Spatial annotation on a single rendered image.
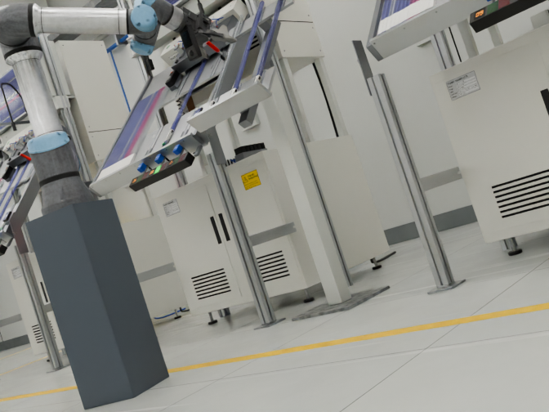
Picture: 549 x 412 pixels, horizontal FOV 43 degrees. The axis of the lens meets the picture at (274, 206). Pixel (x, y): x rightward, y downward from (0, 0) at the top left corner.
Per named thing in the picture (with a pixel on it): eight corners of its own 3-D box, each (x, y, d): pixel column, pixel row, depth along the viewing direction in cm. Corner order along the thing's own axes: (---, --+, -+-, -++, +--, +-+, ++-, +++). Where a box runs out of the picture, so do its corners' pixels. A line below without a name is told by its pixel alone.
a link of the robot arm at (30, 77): (42, 185, 204) (-15, 12, 206) (49, 191, 219) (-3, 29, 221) (82, 173, 206) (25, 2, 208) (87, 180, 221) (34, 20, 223)
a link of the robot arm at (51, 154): (34, 181, 192) (20, 135, 193) (42, 186, 206) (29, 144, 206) (77, 168, 195) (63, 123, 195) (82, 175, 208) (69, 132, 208)
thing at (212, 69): (234, 76, 271) (225, 67, 268) (135, 132, 313) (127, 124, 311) (256, 24, 290) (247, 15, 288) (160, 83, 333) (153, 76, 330)
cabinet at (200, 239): (311, 302, 266) (261, 150, 268) (194, 329, 311) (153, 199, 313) (395, 262, 315) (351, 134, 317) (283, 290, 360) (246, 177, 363)
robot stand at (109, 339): (134, 398, 185) (72, 203, 187) (83, 409, 193) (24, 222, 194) (170, 376, 202) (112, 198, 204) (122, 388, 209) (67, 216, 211)
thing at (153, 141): (199, 140, 248) (194, 134, 246) (98, 190, 291) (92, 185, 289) (216, 104, 259) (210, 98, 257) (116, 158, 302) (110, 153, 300)
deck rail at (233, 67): (207, 145, 247) (195, 134, 244) (203, 146, 248) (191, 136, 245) (260, 23, 289) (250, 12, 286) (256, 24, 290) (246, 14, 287)
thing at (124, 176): (203, 146, 248) (189, 134, 245) (102, 196, 291) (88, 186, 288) (205, 144, 249) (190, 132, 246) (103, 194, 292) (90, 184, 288)
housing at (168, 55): (255, 33, 288) (232, 8, 281) (181, 77, 320) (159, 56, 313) (261, 20, 293) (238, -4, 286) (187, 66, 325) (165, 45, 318)
